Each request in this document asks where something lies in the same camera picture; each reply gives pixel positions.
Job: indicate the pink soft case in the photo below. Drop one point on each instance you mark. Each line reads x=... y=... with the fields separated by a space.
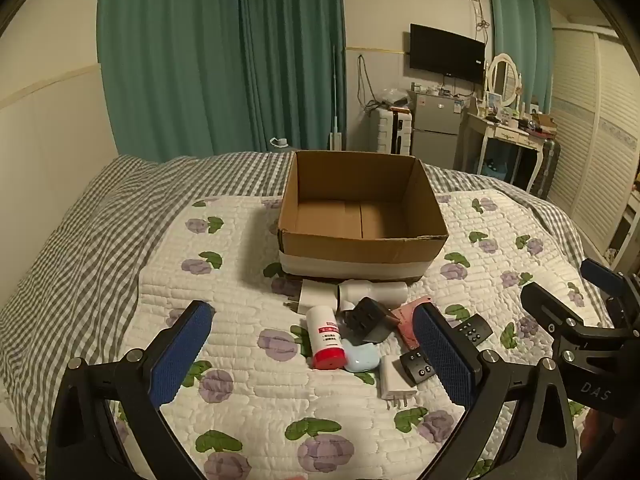
x=406 y=317

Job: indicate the white bottle with red cap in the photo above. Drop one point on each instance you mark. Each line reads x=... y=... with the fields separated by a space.
x=325 y=337

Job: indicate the light blue earbuds case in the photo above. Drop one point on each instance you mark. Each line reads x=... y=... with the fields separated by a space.
x=361 y=357

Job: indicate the narrow green curtain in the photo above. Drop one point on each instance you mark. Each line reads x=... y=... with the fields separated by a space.
x=520 y=35

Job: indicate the white cylindrical plug adapter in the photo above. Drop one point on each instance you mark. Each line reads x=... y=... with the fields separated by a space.
x=375 y=291

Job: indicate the dark suitcase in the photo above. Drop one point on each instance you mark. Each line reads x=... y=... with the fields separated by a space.
x=547 y=165

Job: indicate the white flat mop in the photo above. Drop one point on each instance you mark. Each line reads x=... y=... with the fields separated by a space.
x=336 y=135

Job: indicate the clear water jug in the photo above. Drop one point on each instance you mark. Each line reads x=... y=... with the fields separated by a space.
x=279 y=143

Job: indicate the blue basket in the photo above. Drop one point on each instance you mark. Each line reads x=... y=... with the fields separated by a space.
x=497 y=160

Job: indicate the white hard suitcase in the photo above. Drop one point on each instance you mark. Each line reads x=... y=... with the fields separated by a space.
x=390 y=130

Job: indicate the white oval mirror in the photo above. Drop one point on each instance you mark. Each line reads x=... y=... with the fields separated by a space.
x=502 y=80

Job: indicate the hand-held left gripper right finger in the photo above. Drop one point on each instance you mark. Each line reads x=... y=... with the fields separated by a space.
x=442 y=355

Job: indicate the white dressing table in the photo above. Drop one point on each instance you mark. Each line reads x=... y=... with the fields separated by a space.
x=505 y=132

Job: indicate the black wall television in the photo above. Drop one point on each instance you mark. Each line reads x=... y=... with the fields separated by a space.
x=445 y=52

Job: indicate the black plug adapter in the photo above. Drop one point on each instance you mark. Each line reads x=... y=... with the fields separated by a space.
x=364 y=320

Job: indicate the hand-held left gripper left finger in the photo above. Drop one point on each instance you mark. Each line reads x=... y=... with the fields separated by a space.
x=182 y=355

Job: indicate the grey small fridge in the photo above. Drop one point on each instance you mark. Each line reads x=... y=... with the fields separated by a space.
x=435 y=130

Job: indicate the grey checked bedsheet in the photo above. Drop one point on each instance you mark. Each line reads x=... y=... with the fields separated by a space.
x=75 y=260

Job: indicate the white square charger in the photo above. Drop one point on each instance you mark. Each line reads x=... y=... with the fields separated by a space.
x=315 y=296

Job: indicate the small black remote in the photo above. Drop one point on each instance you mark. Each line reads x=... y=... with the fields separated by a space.
x=416 y=367
x=471 y=331

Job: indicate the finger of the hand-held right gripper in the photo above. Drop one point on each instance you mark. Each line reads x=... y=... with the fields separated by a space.
x=605 y=275
x=550 y=310

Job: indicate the brown cardboard box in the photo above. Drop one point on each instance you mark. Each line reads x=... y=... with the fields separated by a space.
x=350 y=180

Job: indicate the white louvered wardrobe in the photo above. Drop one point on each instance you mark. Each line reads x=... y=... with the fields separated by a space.
x=595 y=125

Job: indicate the wide green curtain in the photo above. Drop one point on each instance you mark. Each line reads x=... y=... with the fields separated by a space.
x=200 y=60

